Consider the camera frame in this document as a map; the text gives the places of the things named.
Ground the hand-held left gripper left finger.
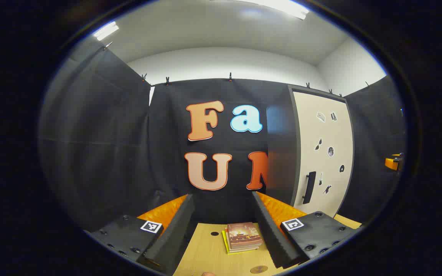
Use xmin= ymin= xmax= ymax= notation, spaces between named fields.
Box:
xmin=85 ymin=194 xmax=196 ymax=275

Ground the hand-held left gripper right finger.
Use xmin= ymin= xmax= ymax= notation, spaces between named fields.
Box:
xmin=252 ymin=191 xmax=361 ymax=269

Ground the black cabinet door handle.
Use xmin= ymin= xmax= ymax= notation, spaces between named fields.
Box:
xmin=302 ymin=171 xmax=317 ymax=204

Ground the dark grey cabinet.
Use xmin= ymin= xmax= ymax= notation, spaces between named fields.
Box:
xmin=266 ymin=84 xmax=356 ymax=219

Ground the white cabinet door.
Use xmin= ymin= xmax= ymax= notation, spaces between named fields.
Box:
xmin=292 ymin=91 xmax=354 ymax=218

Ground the brown cover book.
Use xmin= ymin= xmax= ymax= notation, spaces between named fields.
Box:
xmin=227 ymin=222 xmax=264 ymax=250

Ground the yellow book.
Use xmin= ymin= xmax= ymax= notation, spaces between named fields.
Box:
xmin=222 ymin=229 xmax=260 ymax=255

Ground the black backdrop cloth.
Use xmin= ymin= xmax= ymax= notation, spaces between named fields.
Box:
xmin=39 ymin=38 xmax=406 ymax=230

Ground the row of backdrop clamps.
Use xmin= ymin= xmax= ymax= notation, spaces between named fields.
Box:
xmin=104 ymin=41 xmax=371 ymax=96

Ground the small ceiling light panel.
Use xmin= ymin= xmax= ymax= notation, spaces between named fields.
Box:
xmin=92 ymin=21 xmax=120 ymax=41

